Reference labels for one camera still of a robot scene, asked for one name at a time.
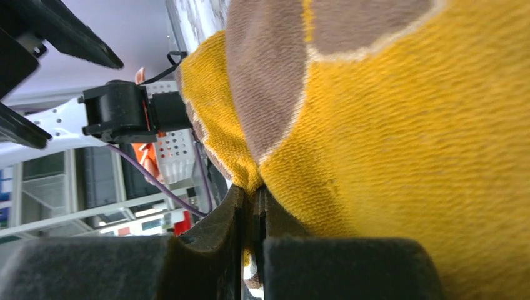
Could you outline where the yellow brown bear towel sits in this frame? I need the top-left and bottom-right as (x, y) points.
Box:
(176, 1), (529, 299)

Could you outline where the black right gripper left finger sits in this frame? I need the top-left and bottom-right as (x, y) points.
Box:
(1, 186), (246, 299)

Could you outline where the white basket at bottom edge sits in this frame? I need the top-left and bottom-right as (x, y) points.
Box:
(144, 81), (196, 185)

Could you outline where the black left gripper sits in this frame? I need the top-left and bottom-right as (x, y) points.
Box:
(1, 0), (124, 149)

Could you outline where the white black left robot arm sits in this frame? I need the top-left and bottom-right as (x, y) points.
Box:
(1, 1), (191, 168)

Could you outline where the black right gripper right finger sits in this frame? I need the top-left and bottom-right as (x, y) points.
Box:
(253, 187), (445, 299)

